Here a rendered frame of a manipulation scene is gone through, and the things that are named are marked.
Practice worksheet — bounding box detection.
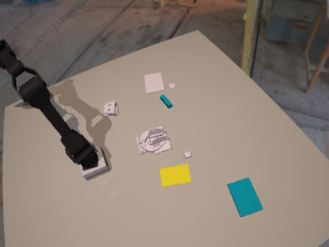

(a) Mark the yellow rectangular plate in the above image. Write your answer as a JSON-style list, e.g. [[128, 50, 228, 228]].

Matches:
[[159, 164, 191, 187]]

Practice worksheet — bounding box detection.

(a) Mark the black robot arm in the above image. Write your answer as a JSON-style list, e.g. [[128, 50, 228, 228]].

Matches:
[[0, 39, 99, 170]]

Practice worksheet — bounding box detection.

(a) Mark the teal flat plate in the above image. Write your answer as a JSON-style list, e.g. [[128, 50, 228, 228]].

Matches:
[[228, 178, 263, 217]]

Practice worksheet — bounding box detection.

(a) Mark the teal rectangular block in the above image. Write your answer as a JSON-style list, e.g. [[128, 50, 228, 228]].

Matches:
[[160, 95, 172, 108]]

